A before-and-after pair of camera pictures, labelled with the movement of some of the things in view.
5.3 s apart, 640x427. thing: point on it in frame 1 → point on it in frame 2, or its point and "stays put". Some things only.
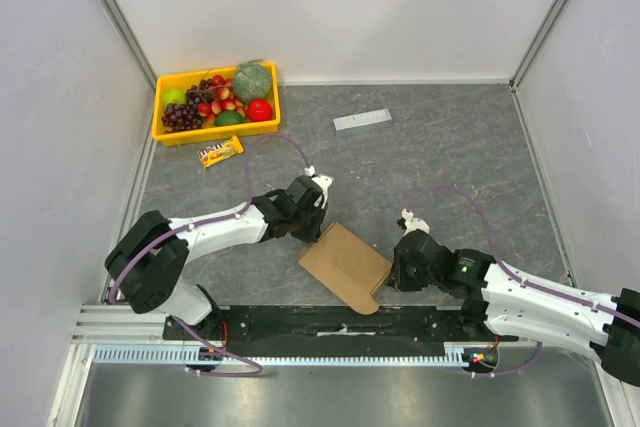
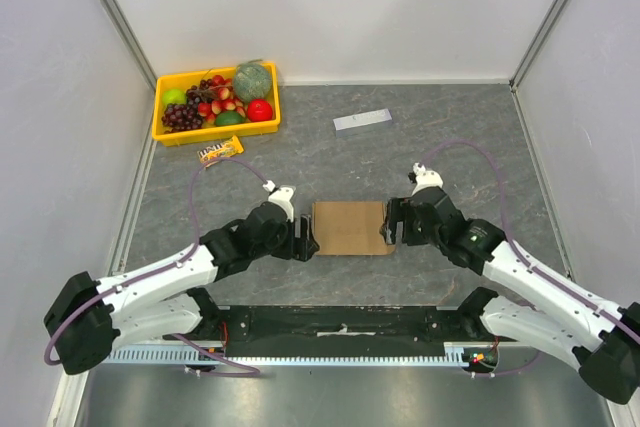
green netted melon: x=252 y=80 stays put
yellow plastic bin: x=185 y=80 stays put
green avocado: x=228 y=118 stays put
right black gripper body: x=405 y=270 → x=405 y=222
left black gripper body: x=307 y=223 → x=297 y=247
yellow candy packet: x=215 y=154 stays put
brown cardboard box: x=348 y=267 → x=350 y=228
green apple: x=174 y=96 stays put
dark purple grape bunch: x=186 y=116 stays put
